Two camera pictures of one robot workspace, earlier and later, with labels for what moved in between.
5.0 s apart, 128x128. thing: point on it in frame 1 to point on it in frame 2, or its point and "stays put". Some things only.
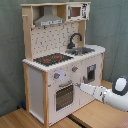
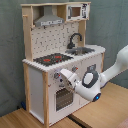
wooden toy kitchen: [59, 59] stays put
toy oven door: [65, 97] stays put
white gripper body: [89, 89] to [70, 78]
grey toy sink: [79, 50] stays put
